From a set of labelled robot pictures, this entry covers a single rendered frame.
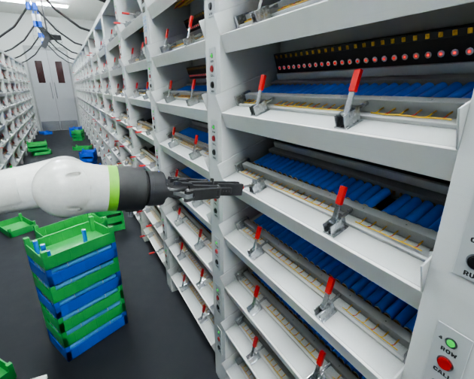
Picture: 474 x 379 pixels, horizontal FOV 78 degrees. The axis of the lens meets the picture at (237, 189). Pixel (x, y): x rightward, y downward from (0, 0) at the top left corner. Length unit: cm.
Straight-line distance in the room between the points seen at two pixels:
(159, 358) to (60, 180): 115
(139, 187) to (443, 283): 51
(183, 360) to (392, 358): 108
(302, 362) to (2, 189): 77
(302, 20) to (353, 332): 59
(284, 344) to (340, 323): 25
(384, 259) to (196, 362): 116
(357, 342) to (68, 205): 58
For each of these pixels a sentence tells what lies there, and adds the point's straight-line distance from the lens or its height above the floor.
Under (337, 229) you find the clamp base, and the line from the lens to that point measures 58.
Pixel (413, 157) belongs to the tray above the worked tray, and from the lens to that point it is 46.
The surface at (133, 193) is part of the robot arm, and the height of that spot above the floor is 97.
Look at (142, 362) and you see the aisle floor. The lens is 159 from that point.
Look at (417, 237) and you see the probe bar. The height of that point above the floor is 94.
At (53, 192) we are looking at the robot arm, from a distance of 59.
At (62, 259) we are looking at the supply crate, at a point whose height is 50.
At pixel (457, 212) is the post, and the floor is 103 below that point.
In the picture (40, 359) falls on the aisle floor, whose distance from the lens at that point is 178.
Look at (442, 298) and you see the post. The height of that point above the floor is 91.
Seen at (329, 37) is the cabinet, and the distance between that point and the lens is 83.
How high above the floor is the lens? 117
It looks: 19 degrees down
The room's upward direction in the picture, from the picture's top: straight up
